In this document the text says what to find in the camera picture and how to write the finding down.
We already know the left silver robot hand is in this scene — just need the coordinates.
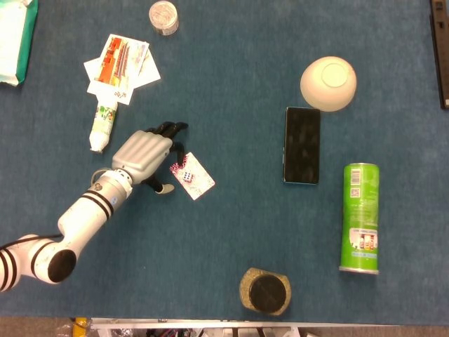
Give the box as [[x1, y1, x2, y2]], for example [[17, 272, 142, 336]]
[[111, 121, 189, 195]]

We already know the white and green tube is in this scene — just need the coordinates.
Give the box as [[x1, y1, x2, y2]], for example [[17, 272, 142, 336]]
[[88, 99, 119, 154]]

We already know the red patterned playing card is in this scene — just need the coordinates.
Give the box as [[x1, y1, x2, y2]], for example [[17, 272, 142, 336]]
[[168, 151, 216, 201]]

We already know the photo postcard with red building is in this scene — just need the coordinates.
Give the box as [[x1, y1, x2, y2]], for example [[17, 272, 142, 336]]
[[86, 33, 150, 106]]

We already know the clear toothpick jar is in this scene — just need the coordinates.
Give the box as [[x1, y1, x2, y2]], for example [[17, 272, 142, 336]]
[[148, 0, 180, 37]]

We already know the black smartphone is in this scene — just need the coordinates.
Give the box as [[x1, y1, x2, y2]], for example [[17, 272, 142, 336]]
[[282, 106, 322, 186]]

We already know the green wet wipes pack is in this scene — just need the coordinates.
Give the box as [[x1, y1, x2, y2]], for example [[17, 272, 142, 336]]
[[0, 0, 39, 87]]

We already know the yellow object under table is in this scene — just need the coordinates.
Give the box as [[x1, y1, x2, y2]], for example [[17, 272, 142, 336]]
[[72, 317, 89, 337]]

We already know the jar with black lid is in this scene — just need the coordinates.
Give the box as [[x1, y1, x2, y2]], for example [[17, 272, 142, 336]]
[[239, 267, 293, 317]]

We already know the cream upturned bowl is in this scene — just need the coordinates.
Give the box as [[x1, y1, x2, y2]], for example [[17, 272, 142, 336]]
[[299, 55, 358, 113]]

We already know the green chips can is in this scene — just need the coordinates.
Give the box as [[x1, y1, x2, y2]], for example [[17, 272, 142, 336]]
[[338, 162, 381, 276]]

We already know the black folding stand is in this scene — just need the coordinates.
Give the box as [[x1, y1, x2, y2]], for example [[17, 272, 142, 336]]
[[429, 0, 449, 110]]

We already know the metal table frame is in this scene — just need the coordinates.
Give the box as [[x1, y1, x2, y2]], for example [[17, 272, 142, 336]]
[[90, 317, 303, 337]]

